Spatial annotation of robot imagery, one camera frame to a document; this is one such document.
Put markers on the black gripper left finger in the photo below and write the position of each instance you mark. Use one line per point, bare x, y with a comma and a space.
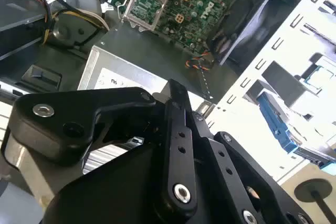
52, 129

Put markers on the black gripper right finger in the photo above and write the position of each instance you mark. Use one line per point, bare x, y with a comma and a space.
236, 171

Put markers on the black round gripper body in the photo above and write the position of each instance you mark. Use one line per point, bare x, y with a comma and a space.
118, 195

